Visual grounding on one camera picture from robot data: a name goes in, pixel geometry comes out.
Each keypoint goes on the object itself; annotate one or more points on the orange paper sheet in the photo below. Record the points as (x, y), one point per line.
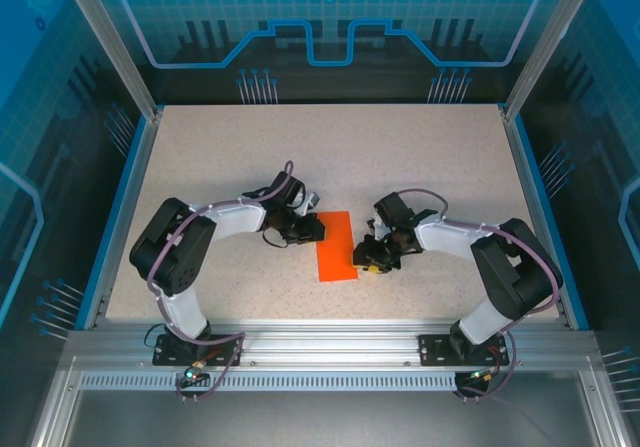
(337, 257)

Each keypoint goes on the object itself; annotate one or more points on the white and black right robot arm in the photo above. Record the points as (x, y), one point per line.
(450, 237)

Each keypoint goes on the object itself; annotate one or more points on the aluminium front beam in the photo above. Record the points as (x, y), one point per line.
(330, 342)

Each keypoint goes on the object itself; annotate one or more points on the grey metal tray panel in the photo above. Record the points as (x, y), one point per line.
(325, 422)

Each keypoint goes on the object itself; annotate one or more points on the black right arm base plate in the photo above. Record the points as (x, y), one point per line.
(435, 352)

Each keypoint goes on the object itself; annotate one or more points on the aluminium side rail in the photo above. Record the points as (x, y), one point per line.
(533, 192)
(134, 192)

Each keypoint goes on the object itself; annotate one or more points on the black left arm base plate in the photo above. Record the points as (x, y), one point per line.
(172, 352)

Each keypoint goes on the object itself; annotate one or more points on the aluminium corner post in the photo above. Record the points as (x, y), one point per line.
(547, 42)
(114, 42)

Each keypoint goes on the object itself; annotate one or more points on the aluminium lower frame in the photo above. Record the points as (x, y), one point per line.
(54, 409)

